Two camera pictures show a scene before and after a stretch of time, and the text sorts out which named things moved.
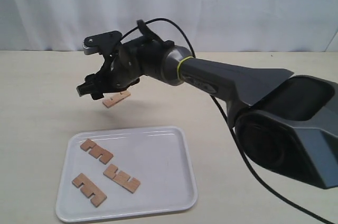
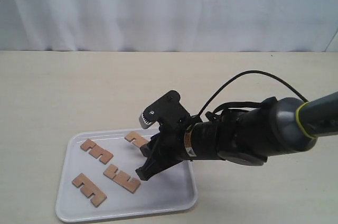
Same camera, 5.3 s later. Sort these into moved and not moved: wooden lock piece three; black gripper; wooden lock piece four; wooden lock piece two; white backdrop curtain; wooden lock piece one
Moved: black gripper; wooden lock piece four
Not moved: wooden lock piece two; white backdrop curtain; wooden lock piece one; wooden lock piece three
